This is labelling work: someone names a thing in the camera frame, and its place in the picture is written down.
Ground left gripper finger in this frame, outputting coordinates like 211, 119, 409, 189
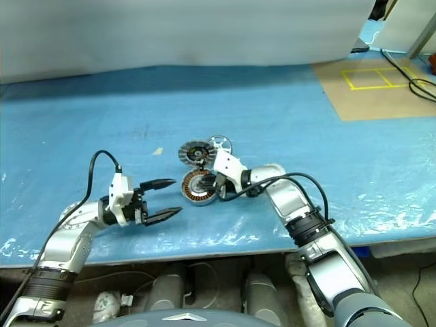
138, 178, 177, 192
142, 206, 183, 228

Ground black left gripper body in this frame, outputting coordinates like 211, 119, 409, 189
124, 189, 151, 228

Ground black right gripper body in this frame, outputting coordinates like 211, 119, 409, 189
209, 172, 228, 198

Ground silver ribbed motor lid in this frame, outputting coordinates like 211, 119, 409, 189
177, 140, 218, 167

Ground silver motor housing copper windings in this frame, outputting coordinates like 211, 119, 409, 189
179, 169, 219, 207

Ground silver spoked rotor ring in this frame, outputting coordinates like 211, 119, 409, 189
206, 135, 234, 153

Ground dark grey rounded shape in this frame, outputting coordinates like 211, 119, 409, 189
149, 264, 187, 313
243, 268, 290, 327

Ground blue plastic table cover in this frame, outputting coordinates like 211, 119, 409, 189
0, 57, 436, 268

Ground white wrapped bundle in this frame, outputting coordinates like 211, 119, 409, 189
92, 290, 120, 324

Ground grey robot torso silver diamond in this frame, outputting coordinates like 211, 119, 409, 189
87, 308, 341, 327

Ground white wrapped table leg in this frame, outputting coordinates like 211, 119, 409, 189
285, 253, 328, 327

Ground white backdrop sheet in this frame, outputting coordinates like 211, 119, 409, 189
0, 0, 375, 86

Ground yellow tape squares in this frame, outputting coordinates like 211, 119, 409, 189
340, 67, 426, 91

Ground brown cardboard sheet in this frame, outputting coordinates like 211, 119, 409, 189
312, 57, 436, 122

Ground white board panel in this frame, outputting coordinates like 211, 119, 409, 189
373, 0, 436, 55

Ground dark object behind panel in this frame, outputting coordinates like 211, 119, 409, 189
373, 0, 398, 21

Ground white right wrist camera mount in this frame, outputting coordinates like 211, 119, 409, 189
211, 149, 249, 198

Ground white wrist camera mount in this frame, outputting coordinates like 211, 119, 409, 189
108, 172, 134, 228
211, 149, 249, 198

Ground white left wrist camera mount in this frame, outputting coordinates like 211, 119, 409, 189
108, 172, 134, 228

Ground thin white wire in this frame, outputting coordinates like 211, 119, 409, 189
81, 261, 208, 302

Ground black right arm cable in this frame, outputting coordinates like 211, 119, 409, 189
216, 172, 379, 297

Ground black floor cable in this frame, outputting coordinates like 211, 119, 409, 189
380, 48, 436, 102

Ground aluminium frame post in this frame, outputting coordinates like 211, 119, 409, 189
407, 0, 436, 59

